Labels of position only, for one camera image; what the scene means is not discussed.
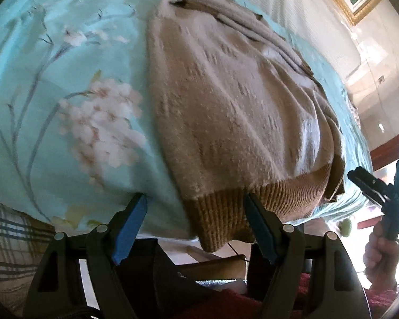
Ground person's right hand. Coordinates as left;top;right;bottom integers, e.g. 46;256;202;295
364;221;399;289

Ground white striped bedding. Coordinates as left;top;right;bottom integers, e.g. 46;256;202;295
189;0;361;82

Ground beige knitted sweater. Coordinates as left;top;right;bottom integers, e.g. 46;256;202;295
146;0;347;253

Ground dark wooden furniture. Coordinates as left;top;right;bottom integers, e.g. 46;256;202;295
369;142;399;174

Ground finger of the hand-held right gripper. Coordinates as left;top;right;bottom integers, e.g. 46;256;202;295
347;168;392;208

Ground plaid bed sheet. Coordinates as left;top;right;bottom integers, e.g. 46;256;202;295
0;194;57;316

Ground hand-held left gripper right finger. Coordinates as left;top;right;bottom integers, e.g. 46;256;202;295
243;193;370;319

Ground teal floral quilt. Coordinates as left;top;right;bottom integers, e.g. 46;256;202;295
0;0;375;240

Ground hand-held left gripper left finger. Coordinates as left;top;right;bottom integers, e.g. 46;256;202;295
23;193;149;319

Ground brown box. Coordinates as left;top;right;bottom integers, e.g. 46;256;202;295
185;246;247;281

